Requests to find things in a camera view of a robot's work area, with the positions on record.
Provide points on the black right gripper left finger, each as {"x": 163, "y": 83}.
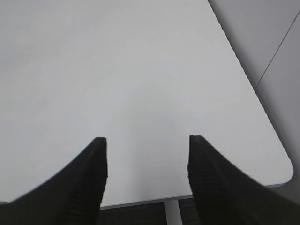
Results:
{"x": 71, "y": 197}

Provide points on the white table leg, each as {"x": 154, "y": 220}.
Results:
{"x": 172, "y": 211}

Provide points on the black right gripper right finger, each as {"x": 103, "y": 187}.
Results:
{"x": 224, "y": 195}

